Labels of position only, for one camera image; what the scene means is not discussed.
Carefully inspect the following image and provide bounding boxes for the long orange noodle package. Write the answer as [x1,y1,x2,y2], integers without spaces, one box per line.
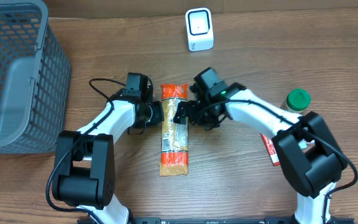
[159,83,189,176]

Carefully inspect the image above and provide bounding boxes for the green lidded jar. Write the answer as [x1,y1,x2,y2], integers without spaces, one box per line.
[281,88,311,113]

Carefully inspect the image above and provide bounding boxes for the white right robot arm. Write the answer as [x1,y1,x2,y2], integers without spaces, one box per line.
[173,83,349,223]

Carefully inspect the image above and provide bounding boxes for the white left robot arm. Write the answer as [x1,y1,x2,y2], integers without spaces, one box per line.
[45,89,163,224]

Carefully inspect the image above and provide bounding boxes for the white barcode scanner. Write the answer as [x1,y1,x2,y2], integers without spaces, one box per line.
[185,7,214,52]

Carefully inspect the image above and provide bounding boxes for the red snack stick packet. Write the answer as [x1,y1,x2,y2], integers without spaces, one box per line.
[260,134,280,166]

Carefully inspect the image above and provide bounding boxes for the grey plastic mesh basket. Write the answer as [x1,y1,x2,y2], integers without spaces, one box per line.
[0,1,71,154]

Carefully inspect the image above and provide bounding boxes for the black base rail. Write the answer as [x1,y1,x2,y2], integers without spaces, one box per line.
[76,216,356,224]

